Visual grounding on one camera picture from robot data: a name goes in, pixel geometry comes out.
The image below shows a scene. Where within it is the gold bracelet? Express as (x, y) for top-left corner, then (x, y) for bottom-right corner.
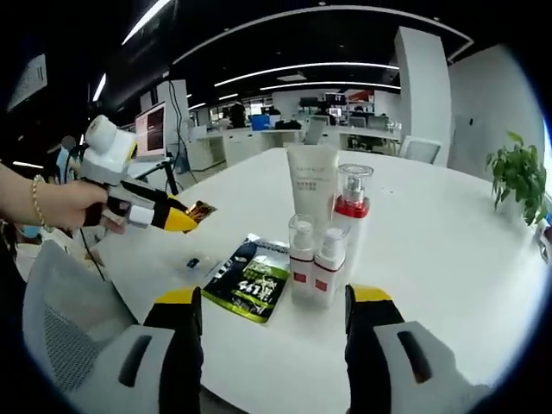
(30, 174), (47, 229)

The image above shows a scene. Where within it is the black green skincare sachet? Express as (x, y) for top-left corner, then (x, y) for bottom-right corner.
(201, 254), (292, 325)

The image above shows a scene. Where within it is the green potted plant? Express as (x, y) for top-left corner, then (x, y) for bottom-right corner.
(486, 131), (549, 226)

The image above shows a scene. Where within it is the white square pillar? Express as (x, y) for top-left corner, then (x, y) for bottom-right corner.
(394, 25), (455, 170)

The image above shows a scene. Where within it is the person's left hand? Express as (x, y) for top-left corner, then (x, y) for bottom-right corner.
(44, 178), (127, 235)

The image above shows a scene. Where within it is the white skincare tube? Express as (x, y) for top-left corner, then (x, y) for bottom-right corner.
(286, 144), (341, 222)

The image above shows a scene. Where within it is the clear blue skincare sachet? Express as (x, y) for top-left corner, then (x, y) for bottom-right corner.
(183, 256), (217, 278)

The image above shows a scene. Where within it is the black laptop stand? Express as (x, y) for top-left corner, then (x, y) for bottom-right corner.
(129, 157), (183, 196)

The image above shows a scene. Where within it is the person's cream shirt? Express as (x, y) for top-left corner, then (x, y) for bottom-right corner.
(15, 239), (108, 282)

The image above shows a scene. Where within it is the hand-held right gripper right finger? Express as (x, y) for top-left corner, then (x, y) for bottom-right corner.
(343, 283), (472, 414)

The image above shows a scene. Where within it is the large white skincare bottle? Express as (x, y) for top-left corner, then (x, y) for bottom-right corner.
(334, 163), (374, 278)

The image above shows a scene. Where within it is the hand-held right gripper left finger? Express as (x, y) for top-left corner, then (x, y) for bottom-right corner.
(102, 286), (204, 414)

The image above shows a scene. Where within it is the gold skincare sachet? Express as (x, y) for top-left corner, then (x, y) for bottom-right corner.
(185, 200), (218, 226)

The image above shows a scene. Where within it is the black cable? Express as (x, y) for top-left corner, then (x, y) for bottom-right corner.
(79, 228), (108, 282)

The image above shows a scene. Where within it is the white laptop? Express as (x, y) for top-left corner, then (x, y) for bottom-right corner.
(134, 101), (167, 164)

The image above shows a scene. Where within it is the white frame chair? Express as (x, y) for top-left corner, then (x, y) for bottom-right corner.
(398, 135), (443, 167)

